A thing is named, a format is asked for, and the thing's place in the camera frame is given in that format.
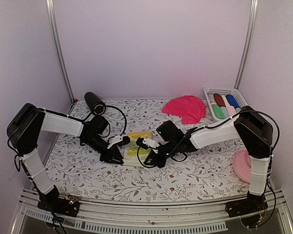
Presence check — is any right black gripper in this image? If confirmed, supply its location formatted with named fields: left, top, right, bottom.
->
left=145, top=139, right=179, bottom=168

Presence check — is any pink item in basket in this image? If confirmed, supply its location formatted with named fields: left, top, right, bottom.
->
left=226, top=106, right=241, bottom=117

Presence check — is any front aluminium rail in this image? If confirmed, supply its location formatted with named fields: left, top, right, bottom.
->
left=11, top=189, right=293, bottom=234

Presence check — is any green item in basket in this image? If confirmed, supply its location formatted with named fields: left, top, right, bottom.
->
left=211, top=104, right=226, bottom=119

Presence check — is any red item in basket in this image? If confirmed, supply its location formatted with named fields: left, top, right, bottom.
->
left=213, top=93, right=226, bottom=107

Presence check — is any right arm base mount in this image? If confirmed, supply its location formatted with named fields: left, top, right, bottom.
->
left=225, top=197, right=268, bottom=217

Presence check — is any pink towel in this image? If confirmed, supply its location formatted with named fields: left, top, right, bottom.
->
left=162, top=96, right=207, bottom=125

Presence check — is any right aluminium frame post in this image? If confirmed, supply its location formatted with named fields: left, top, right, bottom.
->
left=234, top=0, right=258, bottom=90

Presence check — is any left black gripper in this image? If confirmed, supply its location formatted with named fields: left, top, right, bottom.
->
left=84, top=135, right=124, bottom=164

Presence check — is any white plastic basket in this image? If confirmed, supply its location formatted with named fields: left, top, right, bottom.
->
left=203, top=87, right=248, bottom=122

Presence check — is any black cylindrical bottle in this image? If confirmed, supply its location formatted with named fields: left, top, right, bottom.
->
left=84, top=92, right=106, bottom=115

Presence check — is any light blue item in basket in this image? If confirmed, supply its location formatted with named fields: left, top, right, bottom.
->
left=220, top=106, right=230, bottom=118

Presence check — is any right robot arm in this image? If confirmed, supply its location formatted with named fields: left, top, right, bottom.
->
left=136, top=106, right=279, bottom=213

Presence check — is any aluminium frame post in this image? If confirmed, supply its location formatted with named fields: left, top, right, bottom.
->
left=45, top=0, right=75, bottom=104
left=234, top=0, right=258, bottom=90

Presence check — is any pink plate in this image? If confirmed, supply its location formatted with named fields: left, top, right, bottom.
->
left=232, top=150, right=251, bottom=183

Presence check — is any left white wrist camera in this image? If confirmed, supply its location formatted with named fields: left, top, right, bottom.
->
left=107, top=136, right=130, bottom=149

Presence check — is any green yellow patterned towel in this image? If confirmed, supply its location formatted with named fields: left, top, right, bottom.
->
left=124, top=132, right=152, bottom=164

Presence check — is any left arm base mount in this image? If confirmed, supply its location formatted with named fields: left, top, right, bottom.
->
left=37, top=195, right=80, bottom=217

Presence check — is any white item in basket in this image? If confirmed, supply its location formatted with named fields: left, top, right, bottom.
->
left=208, top=93, right=217, bottom=105

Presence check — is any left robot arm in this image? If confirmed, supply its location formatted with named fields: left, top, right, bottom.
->
left=7, top=103, right=130, bottom=212

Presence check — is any left aluminium frame post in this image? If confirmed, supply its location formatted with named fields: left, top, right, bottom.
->
left=45, top=0, right=75, bottom=104

